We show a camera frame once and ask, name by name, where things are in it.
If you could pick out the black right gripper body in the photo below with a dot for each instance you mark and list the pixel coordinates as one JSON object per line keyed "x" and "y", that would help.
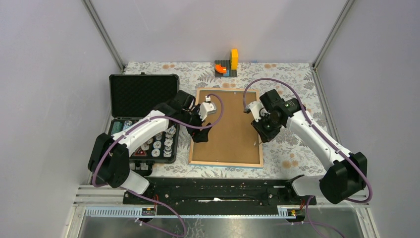
{"x": 267, "y": 127}

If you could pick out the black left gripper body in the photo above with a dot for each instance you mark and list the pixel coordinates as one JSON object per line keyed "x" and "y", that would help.
{"x": 188, "y": 117}

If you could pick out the blue wooden picture frame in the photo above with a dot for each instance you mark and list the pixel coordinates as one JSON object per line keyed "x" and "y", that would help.
{"x": 226, "y": 128}

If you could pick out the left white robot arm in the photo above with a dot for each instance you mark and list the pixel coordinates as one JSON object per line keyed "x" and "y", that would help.
{"x": 109, "y": 160}

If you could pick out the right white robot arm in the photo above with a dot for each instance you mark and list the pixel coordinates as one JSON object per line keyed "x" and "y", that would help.
{"x": 346, "y": 172}

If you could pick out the black poker chip case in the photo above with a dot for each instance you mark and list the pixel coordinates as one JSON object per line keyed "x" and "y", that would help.
{"x": 132, "y": 98}

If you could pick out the orange curved toy block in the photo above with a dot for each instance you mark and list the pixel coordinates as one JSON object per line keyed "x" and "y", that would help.
{"x": 220, "y": 69}

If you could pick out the light blue poker chip stack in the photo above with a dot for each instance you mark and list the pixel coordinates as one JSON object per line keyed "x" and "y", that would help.
{"x": 127, "y": 124}

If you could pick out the grey toy baseplate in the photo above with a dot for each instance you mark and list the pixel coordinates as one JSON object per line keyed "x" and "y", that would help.
{"x": 225, "y": 63}

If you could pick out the green poker chip stack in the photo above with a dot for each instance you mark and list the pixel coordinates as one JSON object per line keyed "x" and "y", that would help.
{"x": 116, "y": 127}

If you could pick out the yellow toy block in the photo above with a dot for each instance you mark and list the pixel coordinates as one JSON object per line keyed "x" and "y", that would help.
{"x": 234, "y": 59}

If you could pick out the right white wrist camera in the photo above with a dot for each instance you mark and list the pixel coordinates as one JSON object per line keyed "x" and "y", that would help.
{"x": 257, "y": 110}

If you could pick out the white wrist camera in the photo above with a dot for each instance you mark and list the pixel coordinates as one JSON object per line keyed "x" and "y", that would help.
{"x": 206, "y": 108}
{"x": 257, "y": 110}

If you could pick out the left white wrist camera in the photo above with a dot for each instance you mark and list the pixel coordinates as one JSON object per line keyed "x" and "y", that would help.
{"x": 206, "y": 108}

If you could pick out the brown frame backing board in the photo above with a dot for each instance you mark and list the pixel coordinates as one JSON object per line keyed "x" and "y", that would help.
{"x": 229, "y": 131}

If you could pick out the black mounting base rail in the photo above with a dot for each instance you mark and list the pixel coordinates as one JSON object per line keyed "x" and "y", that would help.
{"x": 227, "y": 193}

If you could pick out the white slotted cable duct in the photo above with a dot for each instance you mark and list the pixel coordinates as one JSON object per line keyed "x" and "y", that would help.
{"x": 259, "y": 212}

